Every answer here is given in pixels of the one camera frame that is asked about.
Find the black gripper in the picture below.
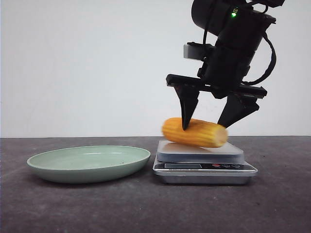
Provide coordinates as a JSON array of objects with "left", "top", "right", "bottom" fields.
[{"left": 166, "top": 46, "right": 267, "bottom": 131}]

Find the yellow corn cob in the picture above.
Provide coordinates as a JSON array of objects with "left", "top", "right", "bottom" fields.
[{"left": 162, "top": 117, "right": 228, "bottom": 148}]

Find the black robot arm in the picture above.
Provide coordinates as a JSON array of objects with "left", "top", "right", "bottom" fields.
[{"left": 166, "top": 0, "right": 276, "bottom": 129}]

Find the silver digital kitchen scale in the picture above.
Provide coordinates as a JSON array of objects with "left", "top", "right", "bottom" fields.
[{"left": 153, "top": 140, "right": 258, "bottom": 184}]

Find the green plate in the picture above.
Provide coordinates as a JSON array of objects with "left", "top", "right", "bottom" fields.
[{"left": 27, "top": 145, "right": 151, "bottom": 184}]

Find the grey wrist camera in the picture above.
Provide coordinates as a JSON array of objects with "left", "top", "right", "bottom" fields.
[{"left": 183, "top": 42, "right": 215, "bottom": 61}]

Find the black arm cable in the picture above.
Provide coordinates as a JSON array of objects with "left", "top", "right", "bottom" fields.
[{"left": 242, "top": 33, "right": 277, "bottom": 85}]

